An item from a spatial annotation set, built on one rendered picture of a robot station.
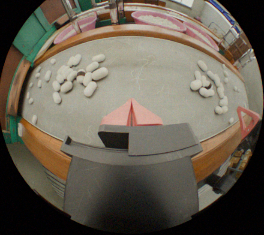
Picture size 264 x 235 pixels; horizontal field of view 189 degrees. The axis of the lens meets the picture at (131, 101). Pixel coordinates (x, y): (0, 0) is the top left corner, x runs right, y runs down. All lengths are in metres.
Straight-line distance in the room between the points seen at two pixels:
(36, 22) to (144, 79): 0.81
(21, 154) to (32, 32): 1.36
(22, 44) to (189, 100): 0.81
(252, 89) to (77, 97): 4.78
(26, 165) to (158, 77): 1.70
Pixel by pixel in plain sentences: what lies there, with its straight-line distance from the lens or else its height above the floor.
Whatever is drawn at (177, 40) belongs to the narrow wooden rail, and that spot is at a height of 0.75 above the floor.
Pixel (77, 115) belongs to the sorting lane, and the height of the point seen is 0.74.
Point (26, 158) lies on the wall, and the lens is 1.60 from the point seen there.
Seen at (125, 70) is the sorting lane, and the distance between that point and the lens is 0.17.
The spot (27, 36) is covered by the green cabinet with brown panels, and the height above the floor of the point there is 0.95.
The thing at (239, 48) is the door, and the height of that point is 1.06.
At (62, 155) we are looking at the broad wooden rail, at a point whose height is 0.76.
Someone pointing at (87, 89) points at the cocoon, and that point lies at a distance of 0.15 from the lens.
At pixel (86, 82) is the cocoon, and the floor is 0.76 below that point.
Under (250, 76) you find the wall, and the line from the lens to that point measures 4.70.
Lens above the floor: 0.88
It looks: 76 degrees down
